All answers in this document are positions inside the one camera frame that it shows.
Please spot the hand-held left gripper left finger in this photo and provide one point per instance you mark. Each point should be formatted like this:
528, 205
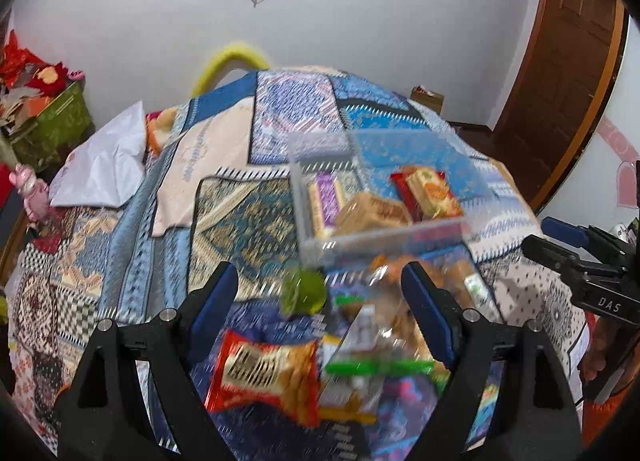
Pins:
220, 293

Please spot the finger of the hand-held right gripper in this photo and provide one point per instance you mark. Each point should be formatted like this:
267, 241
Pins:
550, 251
564, 232

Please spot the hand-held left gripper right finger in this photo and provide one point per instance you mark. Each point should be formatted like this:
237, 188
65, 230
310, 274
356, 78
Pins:
425, 308

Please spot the clear snack bag green label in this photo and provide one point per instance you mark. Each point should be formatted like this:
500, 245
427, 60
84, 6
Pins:
390, 331

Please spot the clear plastic container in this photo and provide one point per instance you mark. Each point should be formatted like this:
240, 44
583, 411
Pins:
380, 241

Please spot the green round jelly cup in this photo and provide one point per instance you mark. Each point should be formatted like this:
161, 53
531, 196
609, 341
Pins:
302, 291

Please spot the brown snack packet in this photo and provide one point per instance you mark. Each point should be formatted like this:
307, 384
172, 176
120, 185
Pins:
372, 213

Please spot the red and orange snack packet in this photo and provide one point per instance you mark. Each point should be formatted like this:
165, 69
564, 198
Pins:
430, 191

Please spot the purple and yellow snack packet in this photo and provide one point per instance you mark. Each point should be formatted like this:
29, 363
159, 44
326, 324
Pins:
325, 206

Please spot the person's right forearm orange sleeve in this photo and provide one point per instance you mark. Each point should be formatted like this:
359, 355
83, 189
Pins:
602, 416

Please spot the person's right hand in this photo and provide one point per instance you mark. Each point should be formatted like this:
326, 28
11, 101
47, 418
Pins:
596, 353

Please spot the patterned patchwork blanket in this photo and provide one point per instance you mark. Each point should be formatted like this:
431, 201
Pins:
260, 201

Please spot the beige embroidered cloth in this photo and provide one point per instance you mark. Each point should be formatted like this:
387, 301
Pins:
215, 156

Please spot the brown wooden door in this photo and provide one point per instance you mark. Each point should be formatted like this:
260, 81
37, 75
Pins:
565, 81

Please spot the orange plush pillow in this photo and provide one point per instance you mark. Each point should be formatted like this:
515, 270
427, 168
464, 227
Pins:
159, 130

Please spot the white plastic bag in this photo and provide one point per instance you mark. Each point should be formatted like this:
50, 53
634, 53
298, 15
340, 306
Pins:
100, 161

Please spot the cardboard box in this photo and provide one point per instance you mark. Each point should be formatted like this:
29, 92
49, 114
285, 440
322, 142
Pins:
427, 98

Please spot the pink toy figure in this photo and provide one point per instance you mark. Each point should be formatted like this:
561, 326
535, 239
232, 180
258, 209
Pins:
27, 188

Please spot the yellow foam tube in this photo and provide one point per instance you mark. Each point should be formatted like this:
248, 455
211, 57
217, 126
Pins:
225, 63

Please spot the green storage box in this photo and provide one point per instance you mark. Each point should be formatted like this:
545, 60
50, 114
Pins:
50, 126

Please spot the pile of red cloth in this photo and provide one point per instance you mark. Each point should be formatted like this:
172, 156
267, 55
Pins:
35, 68

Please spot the pink wall sticker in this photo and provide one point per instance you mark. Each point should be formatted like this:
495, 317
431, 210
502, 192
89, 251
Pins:
620, 166

